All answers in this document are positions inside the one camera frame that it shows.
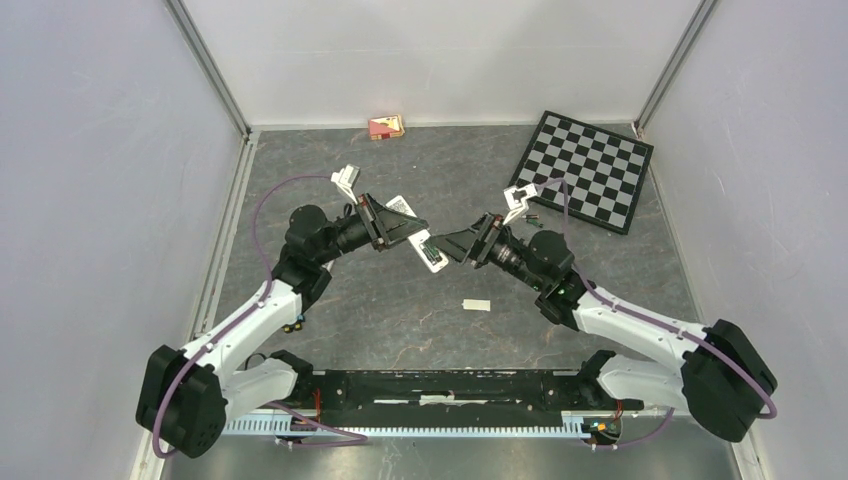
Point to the blue owl toy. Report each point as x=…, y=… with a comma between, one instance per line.
x=296, y=326

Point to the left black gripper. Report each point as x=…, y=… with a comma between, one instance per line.
x=370, y=210

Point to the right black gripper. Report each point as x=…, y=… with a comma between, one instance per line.
x=457, y=244

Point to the white cable duct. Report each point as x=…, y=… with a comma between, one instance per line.
x=276, y=423

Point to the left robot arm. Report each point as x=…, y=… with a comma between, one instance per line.
x=189, y=395

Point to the red yellow small box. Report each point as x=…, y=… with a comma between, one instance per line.
x=387, y=127

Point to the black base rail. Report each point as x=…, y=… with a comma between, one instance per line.
x=450, y=398

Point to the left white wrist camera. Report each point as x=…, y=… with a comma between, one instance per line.
x=345, y=180

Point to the black white chessboard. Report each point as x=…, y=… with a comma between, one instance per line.
x=604, y=170

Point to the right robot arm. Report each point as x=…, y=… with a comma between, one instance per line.
x=712, y=372

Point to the slim white remote control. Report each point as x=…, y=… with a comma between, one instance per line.
x=432, y=257

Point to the white battery cover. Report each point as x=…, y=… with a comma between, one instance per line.
x=476, y=305

